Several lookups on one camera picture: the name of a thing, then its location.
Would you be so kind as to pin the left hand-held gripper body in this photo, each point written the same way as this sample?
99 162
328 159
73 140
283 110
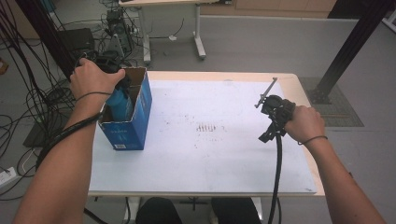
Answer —
107 63

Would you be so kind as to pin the grey electronic device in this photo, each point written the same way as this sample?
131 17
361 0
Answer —
118 29

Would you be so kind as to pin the white power strip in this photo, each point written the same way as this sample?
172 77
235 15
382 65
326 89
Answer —
7 177

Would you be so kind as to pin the black metal post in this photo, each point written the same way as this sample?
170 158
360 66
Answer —
46 31
351 43

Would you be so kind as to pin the blue cardboard box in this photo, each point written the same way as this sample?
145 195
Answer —
130 133

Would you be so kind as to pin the wooden cabinet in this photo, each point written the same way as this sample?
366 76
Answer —
280 6

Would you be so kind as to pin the white whiteboard table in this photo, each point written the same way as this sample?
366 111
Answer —
218 75

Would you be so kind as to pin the white table mat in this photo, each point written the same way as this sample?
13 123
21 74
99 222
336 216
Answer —
193 161

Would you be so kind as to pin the person's black pants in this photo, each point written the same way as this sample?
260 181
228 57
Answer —
158 213

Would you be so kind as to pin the black wrist band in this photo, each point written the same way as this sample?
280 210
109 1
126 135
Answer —
314 138
93 92

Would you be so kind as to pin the person's left hand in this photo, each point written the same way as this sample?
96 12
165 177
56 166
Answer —
90 77

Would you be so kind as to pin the white plug adapter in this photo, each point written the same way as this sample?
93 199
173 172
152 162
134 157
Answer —
172 38

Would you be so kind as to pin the blue spray bottle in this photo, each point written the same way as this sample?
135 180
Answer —
120 105

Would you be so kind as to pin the dark floor grate mat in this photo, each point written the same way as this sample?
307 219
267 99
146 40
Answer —
342 109

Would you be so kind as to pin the black equipment case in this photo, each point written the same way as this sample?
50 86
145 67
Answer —
76 39

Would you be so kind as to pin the white-legged desk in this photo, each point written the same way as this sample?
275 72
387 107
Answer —
197 31

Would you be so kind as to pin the white table leg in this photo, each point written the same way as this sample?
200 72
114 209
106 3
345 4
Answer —
257 205
134 207

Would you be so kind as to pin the person's right hand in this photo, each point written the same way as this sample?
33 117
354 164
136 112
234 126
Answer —
306 124

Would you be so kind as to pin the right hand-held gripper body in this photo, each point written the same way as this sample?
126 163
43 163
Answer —
277 110

